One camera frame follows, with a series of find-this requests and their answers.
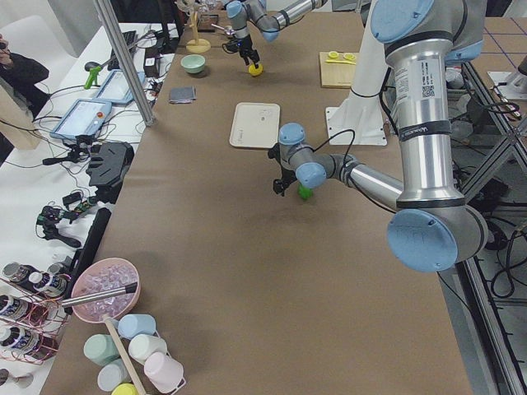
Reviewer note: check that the green lime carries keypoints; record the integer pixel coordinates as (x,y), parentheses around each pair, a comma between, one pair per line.
(304,193)

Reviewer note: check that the silver metal scoop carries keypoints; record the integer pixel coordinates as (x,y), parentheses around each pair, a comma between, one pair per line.
(227,30)

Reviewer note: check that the brown box with items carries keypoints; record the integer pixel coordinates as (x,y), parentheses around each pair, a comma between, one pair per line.
(207,22)

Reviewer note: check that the aluminium frame post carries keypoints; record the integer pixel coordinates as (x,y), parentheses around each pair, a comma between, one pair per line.
(111,25)

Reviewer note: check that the cream plastic tray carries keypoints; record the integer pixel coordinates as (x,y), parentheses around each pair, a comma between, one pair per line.
(255,125)

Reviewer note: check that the far blue teach pendant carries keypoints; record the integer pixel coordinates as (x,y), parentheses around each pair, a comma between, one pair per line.
(115,89)

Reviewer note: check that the person in black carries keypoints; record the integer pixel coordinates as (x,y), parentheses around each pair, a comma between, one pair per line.
(19,76)

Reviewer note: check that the mint green bowl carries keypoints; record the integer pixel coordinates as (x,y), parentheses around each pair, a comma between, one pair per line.
(193,63)

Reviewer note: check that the wooden cutting board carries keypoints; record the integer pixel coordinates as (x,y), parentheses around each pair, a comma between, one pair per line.
(336,75)

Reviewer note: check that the cream white cup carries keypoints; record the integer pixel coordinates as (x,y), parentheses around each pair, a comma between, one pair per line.
(142,346)

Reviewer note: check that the grey folded cloth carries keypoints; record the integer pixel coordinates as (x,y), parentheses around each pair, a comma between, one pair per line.
(182,95)

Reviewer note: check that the pink bowl with ice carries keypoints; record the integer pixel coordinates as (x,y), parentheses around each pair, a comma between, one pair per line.
(106,274)

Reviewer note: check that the mint green cup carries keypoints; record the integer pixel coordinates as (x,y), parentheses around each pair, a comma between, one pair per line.
(100,349)

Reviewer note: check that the green barcode scanner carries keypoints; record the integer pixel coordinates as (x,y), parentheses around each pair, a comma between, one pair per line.
(93,68)

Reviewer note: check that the yellow cup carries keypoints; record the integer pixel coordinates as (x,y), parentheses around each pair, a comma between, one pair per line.
(125,389)

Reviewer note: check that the near blue teach pendant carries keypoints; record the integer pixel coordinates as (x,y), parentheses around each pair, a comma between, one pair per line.
(84,118)

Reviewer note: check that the copper wire bottle rack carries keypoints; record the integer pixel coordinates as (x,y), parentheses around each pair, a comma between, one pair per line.
(31,316)

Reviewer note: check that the grey blue cup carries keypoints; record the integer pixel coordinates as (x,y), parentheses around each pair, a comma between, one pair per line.
(112,375)

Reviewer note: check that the blue teach pendant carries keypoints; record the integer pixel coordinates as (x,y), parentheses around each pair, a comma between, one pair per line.
(84,118)
(115,89)

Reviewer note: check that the pink cup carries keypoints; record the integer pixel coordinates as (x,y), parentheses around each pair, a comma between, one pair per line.
(166,373)

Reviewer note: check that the metal scoop in bowl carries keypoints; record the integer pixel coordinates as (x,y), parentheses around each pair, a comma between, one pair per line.
(105,294)

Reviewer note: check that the yellow plastic knife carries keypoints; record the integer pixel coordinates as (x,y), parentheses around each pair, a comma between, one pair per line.
(335,61)

